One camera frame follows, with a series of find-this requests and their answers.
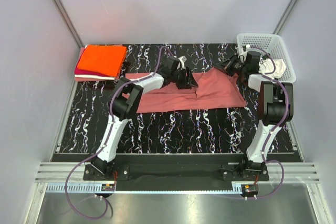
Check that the salmon pink t-shirt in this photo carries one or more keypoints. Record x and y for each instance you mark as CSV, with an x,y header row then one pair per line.
x,y
215,90

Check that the black marble pattern mat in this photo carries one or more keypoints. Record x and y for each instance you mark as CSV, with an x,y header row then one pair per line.
x,y
192,131

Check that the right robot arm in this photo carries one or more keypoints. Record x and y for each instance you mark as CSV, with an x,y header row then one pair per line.
x,y
274,110

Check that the white printed t-shirt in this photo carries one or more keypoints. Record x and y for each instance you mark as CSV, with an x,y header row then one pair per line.
x,y
275,69

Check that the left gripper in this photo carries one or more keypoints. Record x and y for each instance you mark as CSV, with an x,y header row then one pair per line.
x,y
184,84

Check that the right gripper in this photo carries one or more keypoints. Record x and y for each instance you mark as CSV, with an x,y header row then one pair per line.
x,y
224,67

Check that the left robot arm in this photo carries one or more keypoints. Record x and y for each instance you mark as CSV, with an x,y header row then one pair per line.
x,y
125,103

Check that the white slotted cable duct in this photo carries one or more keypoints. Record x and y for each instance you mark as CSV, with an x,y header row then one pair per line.
x,y
124,188

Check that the orange folded t-shirt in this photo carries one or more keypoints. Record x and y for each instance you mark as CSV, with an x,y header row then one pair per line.
x,y
103,59

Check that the white plastic basket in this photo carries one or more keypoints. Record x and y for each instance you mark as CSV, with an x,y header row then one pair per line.
x,y
272,44

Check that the aluminium frame rail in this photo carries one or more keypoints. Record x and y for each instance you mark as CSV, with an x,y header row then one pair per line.
x,y
57,172

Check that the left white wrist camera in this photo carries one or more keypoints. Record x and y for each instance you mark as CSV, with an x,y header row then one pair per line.
x,y
181,64

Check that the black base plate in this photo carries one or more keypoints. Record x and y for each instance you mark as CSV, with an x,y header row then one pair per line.
x,y
214,179

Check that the crimson folded t-shirt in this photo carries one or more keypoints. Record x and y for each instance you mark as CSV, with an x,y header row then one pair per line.
x,y
78,71

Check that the light pink folded t-shirt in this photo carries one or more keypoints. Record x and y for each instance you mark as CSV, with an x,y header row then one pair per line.
x,y
82,78

